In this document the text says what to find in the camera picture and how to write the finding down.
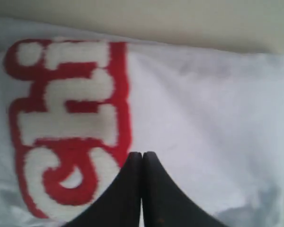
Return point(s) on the white t-shirt red lettering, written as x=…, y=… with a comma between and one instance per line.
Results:
x=74, y=104

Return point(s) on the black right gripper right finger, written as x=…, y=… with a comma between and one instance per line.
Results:
x=164, y=204

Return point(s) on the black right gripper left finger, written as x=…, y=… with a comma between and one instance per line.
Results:
x=120, y=204

